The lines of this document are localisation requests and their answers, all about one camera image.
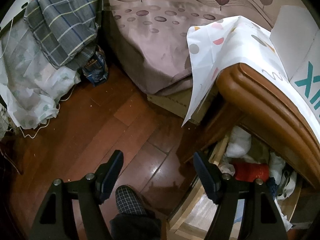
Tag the grey plaid blanket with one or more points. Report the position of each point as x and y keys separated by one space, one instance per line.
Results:
x=65 y=30

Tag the white green floral cloth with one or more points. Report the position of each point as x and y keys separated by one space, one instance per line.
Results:
x=30 y=86

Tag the white sock bundle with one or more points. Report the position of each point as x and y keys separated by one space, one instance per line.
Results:
x=239 y=143

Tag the white box teal letters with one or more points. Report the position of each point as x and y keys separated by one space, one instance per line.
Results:
x=296 y=38

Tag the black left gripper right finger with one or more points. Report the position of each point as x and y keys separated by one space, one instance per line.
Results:
x=261 y=218

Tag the white garment in drawer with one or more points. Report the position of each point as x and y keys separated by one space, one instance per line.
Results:
x=284 y=175

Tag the white dotted table cloth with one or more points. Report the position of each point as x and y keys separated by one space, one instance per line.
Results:
x=233 y=40

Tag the blue printed bag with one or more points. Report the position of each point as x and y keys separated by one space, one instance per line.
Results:
x=96 y=70

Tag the brown wooden nightstand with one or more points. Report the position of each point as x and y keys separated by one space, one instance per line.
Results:
x=251 y=100

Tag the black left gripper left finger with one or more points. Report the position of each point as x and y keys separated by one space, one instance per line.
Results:
x=55 y=217

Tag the red underwear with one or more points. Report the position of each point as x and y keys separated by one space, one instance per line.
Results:
x=249 y=172

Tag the pink patterned bed sheet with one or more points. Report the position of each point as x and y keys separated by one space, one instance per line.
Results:
x=150 y=35

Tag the cardboard box under bed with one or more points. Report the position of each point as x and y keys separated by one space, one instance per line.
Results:
x=178 y=104

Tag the checkered slipper foot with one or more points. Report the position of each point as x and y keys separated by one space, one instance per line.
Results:
x=133 y=221

